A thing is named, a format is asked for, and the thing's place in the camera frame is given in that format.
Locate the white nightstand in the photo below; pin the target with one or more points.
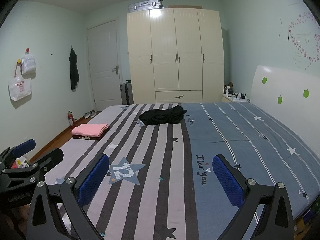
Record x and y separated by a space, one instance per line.
228 98

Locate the bed with striped sheet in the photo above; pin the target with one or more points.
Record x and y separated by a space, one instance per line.
162 155

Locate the light grey shoe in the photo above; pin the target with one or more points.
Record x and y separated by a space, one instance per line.
87 115
93 113

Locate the small white fan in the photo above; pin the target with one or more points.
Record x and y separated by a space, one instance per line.
228 88

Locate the pink folded garment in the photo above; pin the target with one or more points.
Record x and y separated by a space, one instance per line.
87 129

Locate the green apple sticker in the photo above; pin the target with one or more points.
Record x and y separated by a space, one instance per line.
264 79
306 93
280 99

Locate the grey ribbed suitcase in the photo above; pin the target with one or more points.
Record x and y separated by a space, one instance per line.
126 93

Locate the black electronic gadgets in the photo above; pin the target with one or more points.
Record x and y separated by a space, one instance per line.
238 95

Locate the dark red folded garment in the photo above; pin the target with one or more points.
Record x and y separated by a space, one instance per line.
87 138

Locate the flat brown cardboard box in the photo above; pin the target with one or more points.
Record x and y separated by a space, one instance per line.
185 6

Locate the dark hanging garment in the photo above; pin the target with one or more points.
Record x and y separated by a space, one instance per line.
73 70

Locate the pink dotted wall decal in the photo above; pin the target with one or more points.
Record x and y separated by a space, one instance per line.
306 17

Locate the cream wardrobe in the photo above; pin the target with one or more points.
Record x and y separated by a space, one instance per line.
187 55

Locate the silver suitcase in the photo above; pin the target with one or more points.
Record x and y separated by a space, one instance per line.
145 5

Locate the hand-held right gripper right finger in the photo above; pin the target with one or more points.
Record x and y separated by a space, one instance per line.
226 177

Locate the cluttered wooden shelf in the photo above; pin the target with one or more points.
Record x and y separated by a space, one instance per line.
305 220

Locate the white bag with red print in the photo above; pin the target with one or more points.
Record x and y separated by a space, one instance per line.
20 90

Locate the red fire extinguisher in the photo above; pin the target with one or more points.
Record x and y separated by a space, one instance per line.
72 118

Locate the black printed t-shirt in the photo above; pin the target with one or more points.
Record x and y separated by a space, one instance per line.
160 117

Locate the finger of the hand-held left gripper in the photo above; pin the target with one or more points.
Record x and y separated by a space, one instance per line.
23 146
50 158

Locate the red and white plastic bag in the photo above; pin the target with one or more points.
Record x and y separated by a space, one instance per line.
18 163

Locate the white door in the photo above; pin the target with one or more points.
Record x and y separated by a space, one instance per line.
102 55

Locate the clear white plastic bag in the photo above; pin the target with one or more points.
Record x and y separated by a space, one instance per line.
28 65

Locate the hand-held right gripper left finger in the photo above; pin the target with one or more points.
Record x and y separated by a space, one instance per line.
93 177

